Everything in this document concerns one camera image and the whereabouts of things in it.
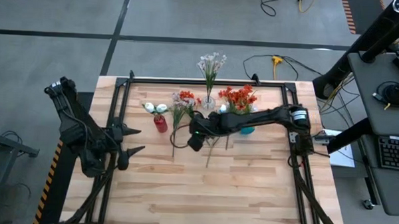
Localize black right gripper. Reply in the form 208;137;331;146
187;110;221;154

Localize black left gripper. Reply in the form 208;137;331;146
107;120;147;173

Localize orange artificial flower bunch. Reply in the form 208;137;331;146
178;90;203;119
231;83;260;117
216;87;247;152

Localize clear glass vase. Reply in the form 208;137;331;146
201;96;217;110

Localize red glass vase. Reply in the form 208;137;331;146
152;113;170;134

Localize black mat with hazard stripe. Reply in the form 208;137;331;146
32;90;94;224

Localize yellow extension plug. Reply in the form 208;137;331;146
271;55;284;81

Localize black desk leg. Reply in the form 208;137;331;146
326;116;373;156

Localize white paper sheet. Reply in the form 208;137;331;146
320;128;356;169

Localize grey desk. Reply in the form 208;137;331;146
341;47;399;216

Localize desk caster wheel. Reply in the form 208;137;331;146
361;198;376;211

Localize black monitor pole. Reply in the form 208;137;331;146
360;13;399;65

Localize dark mat with orange stripes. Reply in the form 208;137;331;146
340;0;387;36

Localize black keyboard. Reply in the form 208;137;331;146
376;135;399;172

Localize black tower fan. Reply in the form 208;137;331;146
311;0;399;103

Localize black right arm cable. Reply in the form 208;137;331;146
169;122;195;150

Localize black aluminium rig frame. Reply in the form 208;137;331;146
84;68;351;224

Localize long black floor cable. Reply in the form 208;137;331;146
242;53;322;82

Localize black sleeved cable bundle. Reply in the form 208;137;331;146
62;153;119;224
287;158;347;224

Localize yellow cable strands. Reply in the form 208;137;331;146
319;71;354;114

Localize yellow floor cable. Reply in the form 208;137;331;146
295;0;317;14

